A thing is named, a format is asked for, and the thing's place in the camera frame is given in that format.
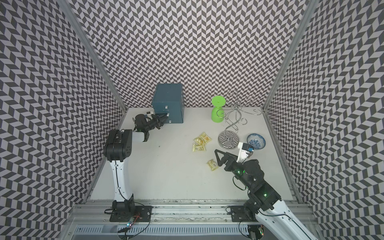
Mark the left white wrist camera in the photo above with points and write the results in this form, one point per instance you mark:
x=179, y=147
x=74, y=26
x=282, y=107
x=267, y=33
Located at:
x=149, y=114

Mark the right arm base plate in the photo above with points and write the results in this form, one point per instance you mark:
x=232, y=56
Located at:
x=241, y=213

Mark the green plastic goblet cup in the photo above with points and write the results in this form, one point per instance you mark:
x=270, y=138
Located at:
x=218, y=109

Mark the aluminium front rail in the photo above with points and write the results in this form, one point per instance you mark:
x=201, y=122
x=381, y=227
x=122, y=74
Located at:
x=168, y=217

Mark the yellow cookie packet middle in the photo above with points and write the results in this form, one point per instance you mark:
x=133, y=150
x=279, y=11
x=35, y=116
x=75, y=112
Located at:
x=199, y=141

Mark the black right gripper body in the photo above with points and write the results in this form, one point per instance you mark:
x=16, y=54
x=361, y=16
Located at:
x=238, y=168

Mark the yellow cookie packet top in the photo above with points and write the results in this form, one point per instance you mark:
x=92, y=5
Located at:
x=205, y=138

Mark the dark teal drawer box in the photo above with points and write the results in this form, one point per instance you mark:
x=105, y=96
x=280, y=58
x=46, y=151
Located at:
x=169, y=99

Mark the chrome wire hook stand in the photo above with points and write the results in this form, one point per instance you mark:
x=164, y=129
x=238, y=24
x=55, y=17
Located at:
x=228, y=138

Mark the blue floral ceramic bowl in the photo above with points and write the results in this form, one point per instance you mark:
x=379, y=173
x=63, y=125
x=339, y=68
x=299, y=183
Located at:
x=257, y=141

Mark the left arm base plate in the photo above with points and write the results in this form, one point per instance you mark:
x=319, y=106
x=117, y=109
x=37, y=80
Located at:
x=140, y=213

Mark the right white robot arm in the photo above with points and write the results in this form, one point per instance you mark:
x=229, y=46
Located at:
x=264, y=205

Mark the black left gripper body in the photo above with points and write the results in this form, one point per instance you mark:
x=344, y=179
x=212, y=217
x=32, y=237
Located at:
x=155, y=122

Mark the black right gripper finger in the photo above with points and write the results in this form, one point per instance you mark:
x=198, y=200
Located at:
x=222, y=160
x=217, y=152

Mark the pale yellow cookie packet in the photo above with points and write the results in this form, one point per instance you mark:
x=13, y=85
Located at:
x=212, y=165

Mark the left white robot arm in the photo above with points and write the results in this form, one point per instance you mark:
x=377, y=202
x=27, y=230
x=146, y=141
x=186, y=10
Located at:
x=117, y=150

